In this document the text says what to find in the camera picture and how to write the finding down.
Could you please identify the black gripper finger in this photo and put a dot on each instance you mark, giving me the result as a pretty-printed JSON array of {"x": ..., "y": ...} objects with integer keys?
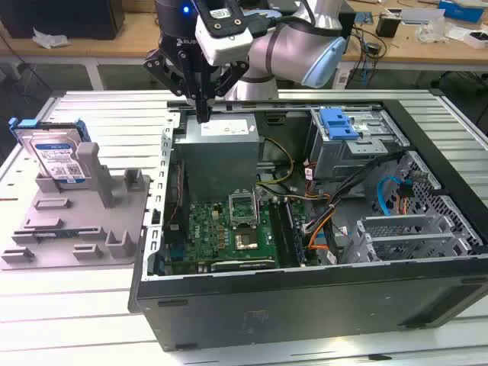
[
  {"x": 164, "y": 68},
  {"x": 228, "y": 78}
]

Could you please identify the hard disk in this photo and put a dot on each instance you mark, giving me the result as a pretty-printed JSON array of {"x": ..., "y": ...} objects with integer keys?
[{"x": 57, "y": 152}]

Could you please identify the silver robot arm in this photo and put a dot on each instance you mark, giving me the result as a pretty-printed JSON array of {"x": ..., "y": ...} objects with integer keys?
[{"x": 282, "y": 42}]

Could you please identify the metal disk bay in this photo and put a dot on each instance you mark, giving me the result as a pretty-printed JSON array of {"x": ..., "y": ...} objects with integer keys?
[{"x": 400, "y": 228}]

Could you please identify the wooden workbench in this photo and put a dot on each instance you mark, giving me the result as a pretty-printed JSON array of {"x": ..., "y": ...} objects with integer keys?
[{"x": 114, "y": 47}]

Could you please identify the grey power supply unit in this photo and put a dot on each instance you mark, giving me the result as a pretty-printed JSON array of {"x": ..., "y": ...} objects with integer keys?
[{"x": 217, "y": 160}]

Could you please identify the black computer box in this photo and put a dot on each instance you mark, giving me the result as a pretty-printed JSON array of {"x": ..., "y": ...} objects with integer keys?
[{"x": 57, "y": 19}]

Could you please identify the white crumpled plastic bag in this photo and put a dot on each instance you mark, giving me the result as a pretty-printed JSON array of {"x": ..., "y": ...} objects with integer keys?
[{"x": 49, "y": 40}]

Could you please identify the blue plastic latch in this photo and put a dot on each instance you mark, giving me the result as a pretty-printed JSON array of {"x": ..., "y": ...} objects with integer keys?
[{"x": 337, "y": 129}]

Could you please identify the metal drive cage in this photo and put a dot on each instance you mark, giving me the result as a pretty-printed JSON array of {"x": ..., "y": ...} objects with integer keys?
[{"x": 343, "y": 160}]

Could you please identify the green motherboard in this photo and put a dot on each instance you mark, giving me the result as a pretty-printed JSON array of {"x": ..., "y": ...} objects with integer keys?
[{"x": 213, "y": 232}]

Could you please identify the CPU socket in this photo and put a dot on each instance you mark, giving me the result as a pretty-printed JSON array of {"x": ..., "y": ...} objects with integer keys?
[{"x": 246, "y": 239}]

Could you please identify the black cube device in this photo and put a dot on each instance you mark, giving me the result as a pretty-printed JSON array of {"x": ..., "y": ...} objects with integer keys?
[{"x": 387, "y": 26}]

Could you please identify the grey parts rack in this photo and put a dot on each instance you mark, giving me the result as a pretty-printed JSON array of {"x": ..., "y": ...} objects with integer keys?
[{"x": 76, "y": 228}]

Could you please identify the black graphics card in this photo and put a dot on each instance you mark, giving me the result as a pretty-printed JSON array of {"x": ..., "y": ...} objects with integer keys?
[{"x": 244, "y": 265}]

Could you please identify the green RAM stick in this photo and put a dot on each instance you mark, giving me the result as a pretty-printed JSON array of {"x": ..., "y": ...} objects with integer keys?
[{"x": 49, "y": 236}]

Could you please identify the blue white cardboard box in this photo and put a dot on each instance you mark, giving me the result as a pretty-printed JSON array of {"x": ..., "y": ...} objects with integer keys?
[{"x": 457, "y": 9}]

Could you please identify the black PC case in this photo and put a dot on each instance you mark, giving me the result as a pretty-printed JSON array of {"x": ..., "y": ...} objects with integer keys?
[{"x": 305, "y": 305}]

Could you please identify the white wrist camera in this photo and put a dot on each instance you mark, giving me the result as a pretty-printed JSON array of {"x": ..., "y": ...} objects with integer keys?
[{"x": 225, "y": 42}]

